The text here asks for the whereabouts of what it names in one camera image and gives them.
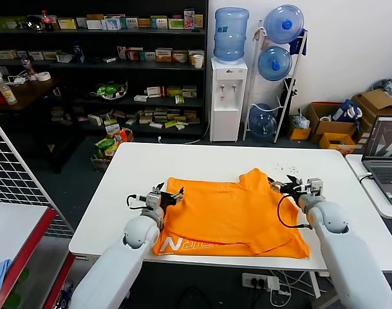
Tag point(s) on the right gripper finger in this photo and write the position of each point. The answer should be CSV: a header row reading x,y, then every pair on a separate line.
x,y
276,186
295,183

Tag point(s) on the small white tape roll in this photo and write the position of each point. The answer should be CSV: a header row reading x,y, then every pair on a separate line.
x,y
326,119

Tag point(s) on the orange t-shirt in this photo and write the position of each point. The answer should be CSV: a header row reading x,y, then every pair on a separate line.
x,y
228,215

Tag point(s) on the yellow juice bottle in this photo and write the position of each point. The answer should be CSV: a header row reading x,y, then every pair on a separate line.
x,y
9,94

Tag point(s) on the cola bottle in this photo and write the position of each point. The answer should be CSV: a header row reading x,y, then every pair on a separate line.
x,y
48,23

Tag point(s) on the brown wooden table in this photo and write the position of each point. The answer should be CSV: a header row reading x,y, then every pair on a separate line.
x,y
31,89

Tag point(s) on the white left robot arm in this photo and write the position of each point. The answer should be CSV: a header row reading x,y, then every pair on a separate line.
x,y
118,267

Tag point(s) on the white power strip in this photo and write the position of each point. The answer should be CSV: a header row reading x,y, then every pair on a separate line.
x,y
255,281

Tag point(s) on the blue white medicine box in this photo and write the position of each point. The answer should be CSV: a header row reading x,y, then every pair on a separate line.
x,y
112,24

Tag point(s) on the small yellow medicine box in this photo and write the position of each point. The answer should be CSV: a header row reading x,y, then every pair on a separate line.
x,y
145,22

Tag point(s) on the black shelf unit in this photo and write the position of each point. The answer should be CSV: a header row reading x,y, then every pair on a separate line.
x,y
150,66

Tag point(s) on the small white side table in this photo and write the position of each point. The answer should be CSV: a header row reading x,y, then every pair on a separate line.
x,y
372,199

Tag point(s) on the open brown cardboard box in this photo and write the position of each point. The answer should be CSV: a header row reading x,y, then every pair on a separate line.
x,y
376,99

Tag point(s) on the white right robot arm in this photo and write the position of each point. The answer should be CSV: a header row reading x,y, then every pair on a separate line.
x,y
350,257

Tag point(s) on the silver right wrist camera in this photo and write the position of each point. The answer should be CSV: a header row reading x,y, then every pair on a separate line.
x,y
314,186

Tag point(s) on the white metal jug rack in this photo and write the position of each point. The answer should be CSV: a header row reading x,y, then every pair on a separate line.
x,y
254,63

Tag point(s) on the white water dispenser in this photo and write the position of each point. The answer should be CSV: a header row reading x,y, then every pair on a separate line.
x,y
226,121

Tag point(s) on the green striped medicine box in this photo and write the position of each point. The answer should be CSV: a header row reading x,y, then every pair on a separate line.
x,y
159,23

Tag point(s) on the shiny dark bowl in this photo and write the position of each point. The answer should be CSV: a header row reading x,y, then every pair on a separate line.
x,y
34,23

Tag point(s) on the floor box of snacks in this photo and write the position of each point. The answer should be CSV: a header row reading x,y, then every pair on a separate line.
x,y
105,147

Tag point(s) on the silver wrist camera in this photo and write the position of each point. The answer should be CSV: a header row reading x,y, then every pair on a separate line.
x,y
152,200
314,186

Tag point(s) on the labelled blue water jug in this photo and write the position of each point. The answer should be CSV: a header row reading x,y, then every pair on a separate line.
x,y
231,34

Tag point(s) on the large white table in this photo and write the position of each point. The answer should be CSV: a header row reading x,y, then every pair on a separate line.
x,y
215,157

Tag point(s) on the red white flat box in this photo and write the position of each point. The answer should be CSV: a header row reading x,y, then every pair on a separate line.
x,y
155,91

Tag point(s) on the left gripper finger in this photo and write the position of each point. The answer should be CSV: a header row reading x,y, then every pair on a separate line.
x,y
158,189
179,194

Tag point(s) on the black tripod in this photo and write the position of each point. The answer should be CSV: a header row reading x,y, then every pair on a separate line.
x,y
287,96

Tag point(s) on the white paper cup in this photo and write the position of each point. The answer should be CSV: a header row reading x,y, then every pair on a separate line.
x,y
199,62

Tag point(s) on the grey plastic bag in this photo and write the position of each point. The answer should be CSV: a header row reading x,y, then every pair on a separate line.
x,y
302,121

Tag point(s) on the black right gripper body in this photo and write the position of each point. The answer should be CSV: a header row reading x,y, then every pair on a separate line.
x,y
295,190

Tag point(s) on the blue plastic bottle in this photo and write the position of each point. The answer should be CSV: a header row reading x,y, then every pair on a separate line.
x,y
79,54

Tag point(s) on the blue bag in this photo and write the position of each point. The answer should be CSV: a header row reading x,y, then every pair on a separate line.
x,y
343,110

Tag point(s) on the orange white medicine box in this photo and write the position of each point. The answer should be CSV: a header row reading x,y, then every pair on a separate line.
x,y
164,55

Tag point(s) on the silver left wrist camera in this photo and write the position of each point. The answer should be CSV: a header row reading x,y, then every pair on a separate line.
x,y
152,200

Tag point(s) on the white green medicine box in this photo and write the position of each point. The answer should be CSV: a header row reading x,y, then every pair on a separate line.
x,y
130,23

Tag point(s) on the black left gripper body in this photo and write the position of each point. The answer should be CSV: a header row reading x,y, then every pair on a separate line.
x,y
166,200

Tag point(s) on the dark blue hanging cloth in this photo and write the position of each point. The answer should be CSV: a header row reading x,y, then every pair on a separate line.
x,y
297,47

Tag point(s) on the pink hanging item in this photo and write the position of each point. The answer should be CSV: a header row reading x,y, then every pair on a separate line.
x,y
261,41

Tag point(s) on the tall pink box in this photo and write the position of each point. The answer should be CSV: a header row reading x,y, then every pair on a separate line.
x,y
190,19

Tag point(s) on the yellow carton box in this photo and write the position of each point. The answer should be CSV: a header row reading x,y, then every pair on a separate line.
x,y
300,134

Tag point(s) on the grey laptop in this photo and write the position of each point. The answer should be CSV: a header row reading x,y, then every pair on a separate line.
x,y
385,176

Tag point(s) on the red-edged white cart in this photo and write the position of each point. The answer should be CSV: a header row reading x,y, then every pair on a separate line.
x,y
18,231

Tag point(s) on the light green medicine box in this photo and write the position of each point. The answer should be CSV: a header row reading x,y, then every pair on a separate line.
x,y
176,24

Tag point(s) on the bowl of green snacks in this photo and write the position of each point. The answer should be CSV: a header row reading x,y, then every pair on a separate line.
x,y
108,89

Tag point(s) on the yellow white medicine box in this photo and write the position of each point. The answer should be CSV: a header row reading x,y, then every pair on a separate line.
x,y
68,24

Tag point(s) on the clear bottle pink content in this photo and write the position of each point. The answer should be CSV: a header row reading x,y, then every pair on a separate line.
x,y
29,67

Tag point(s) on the small open yellow box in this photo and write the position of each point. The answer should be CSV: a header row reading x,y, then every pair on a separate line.
x,y
337,145

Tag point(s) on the white charger plug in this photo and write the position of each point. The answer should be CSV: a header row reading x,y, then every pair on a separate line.
x,y
274,284

